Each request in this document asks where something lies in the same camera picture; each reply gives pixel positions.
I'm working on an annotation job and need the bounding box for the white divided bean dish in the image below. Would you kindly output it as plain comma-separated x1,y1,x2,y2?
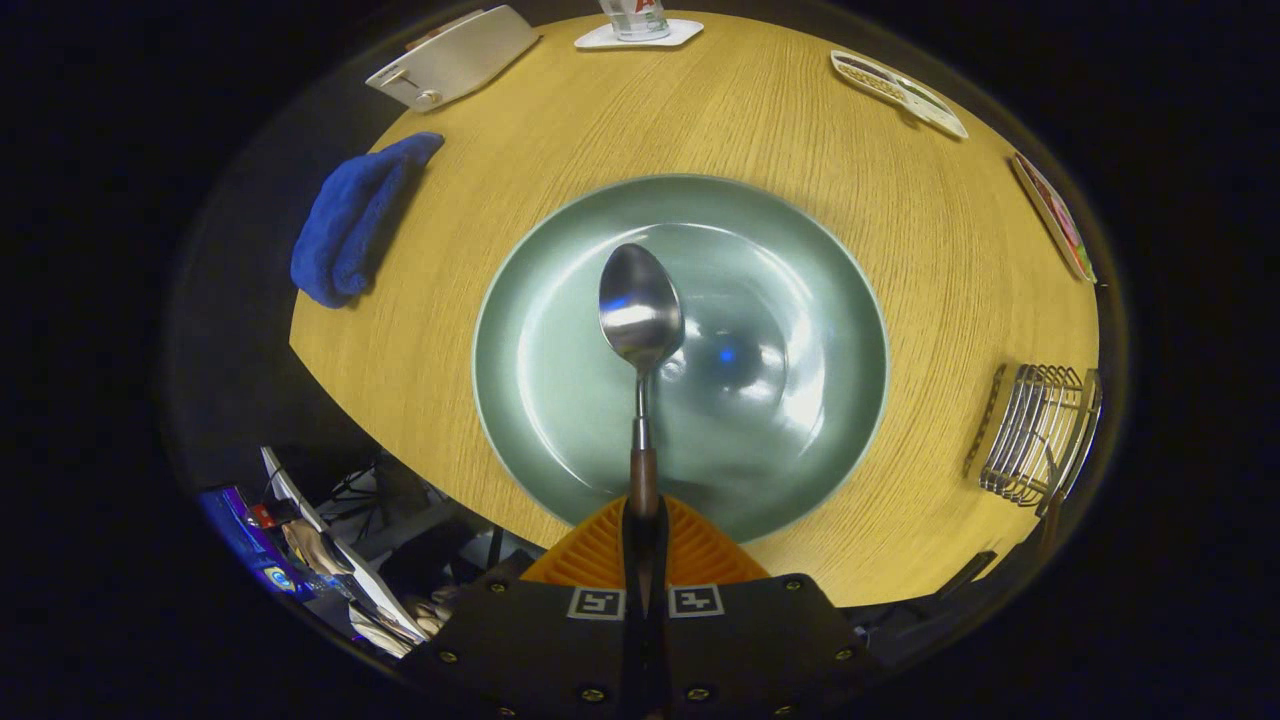
830,50,969,140

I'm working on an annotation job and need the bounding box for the plate of meat and salad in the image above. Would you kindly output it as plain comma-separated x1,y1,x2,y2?
1010,152,1098,285

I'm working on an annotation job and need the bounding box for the wooden-handled spoon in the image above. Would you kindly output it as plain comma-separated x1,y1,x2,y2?
598,243,687,521

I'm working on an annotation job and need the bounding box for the white toaster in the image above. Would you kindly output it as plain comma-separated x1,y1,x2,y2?
365,5,541,113

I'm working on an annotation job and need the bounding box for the blue folded cloth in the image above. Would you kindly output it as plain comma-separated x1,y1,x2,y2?
290,132,446,309

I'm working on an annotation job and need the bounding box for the small drink bottle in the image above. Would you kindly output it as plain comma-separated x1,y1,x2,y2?
598,0,671,42

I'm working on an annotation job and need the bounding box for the white coaster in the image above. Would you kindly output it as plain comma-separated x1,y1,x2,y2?
574,18,705,50

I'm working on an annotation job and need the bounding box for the metal wire basket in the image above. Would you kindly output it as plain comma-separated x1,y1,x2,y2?
963,362,1103,516

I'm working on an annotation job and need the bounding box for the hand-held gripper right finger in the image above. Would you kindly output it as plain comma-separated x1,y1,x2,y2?
645,497,881,720

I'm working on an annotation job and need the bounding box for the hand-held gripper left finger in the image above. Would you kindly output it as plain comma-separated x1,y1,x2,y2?
400,497,646,720

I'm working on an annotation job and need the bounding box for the green round plate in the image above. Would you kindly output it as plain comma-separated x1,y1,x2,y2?
472,174,891,544

